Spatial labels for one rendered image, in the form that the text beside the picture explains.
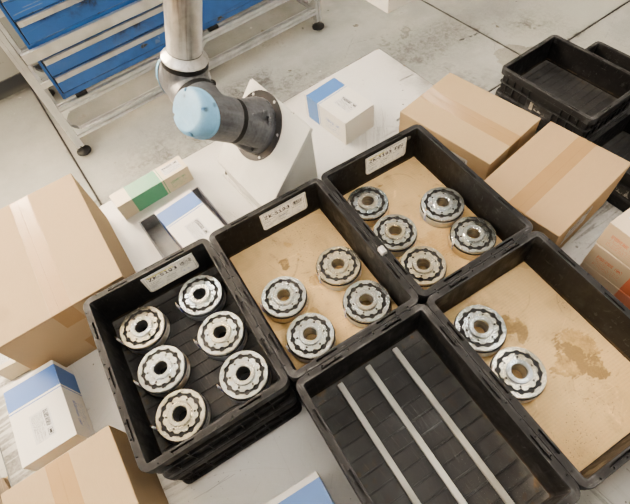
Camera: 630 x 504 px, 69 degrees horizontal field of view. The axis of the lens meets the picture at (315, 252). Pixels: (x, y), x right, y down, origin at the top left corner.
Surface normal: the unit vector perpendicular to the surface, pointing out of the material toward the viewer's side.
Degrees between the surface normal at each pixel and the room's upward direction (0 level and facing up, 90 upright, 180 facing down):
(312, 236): 0
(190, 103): 49
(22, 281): 0
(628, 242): 90
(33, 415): 0
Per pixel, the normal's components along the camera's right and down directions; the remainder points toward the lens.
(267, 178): -0.64, 0.06
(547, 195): -0.11, -0.53
